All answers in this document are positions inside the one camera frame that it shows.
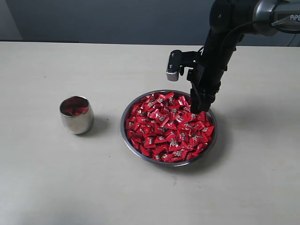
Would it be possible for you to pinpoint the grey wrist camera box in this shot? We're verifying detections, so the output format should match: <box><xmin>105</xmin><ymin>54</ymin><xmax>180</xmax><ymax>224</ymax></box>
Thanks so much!
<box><xmin>166</xmin><ymin>50</ymin><xmax>197</xmax><ymax>82</ymax></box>

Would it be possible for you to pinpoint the pile of red wrapped candies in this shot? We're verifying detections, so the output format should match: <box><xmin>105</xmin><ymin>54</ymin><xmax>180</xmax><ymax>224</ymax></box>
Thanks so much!
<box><xmin>125</xmin><ymin>91</ymin><xmax>215</xmax><ymax>163</ymax></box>

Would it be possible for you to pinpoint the stainless steel cup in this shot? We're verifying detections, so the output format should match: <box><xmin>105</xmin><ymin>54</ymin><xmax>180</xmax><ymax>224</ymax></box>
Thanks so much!
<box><xmin>60</xmin><ymin>97</ymin><xmax>94</xmax><ymax>135</ymax></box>

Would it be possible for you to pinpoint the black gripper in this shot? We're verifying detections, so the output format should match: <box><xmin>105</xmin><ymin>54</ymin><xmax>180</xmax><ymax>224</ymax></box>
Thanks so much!
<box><xmin>187</xmin><ymin>30</ymin><xmax>243</xmax><ymax>114</ymax></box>

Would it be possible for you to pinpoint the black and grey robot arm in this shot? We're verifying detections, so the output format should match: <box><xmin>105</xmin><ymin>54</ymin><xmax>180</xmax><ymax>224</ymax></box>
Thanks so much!
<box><xmin>187</xmin><ymin>0</ymin><xmax>300</xmax><ymax>113</ymax></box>

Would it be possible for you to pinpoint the stainless steel bowl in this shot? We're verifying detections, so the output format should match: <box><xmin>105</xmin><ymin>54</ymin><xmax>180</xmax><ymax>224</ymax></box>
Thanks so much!
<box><xmin>120</xmin><ymin>89</ymin><xmax>218</xmax><ymax>167</ymax></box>

